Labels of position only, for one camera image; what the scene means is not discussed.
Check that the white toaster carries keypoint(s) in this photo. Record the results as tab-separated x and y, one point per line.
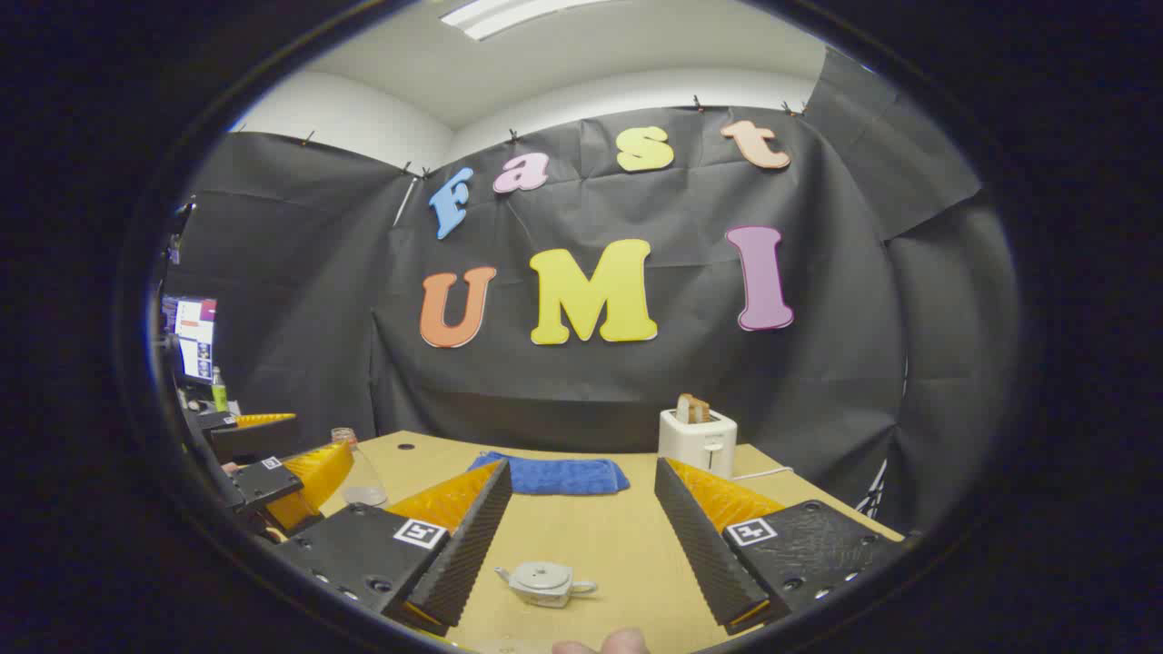
700	445

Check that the computer monitor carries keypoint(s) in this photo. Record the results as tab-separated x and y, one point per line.
195	336

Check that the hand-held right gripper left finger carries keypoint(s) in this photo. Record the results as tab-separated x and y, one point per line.
468	554

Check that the black backdrop cloth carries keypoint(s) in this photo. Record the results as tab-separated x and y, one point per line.
636	381

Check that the clear plastic water bottle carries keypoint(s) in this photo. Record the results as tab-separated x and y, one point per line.
365	477

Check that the ceiling light panel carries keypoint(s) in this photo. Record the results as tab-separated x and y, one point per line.
491	16

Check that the white pole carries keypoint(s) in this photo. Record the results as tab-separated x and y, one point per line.
405	202

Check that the small green bottle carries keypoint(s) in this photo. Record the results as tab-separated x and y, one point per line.
219	395

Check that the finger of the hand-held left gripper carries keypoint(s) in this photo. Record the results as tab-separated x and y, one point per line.
268	486
250	440

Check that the white ceramic teacup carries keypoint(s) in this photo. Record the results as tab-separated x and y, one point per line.
545	597

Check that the toasted bread slice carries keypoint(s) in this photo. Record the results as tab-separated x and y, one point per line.
695	409

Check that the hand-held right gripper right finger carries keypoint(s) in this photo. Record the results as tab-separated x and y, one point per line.
704	554

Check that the blue folded towel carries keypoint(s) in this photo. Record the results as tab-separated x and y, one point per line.
563	474

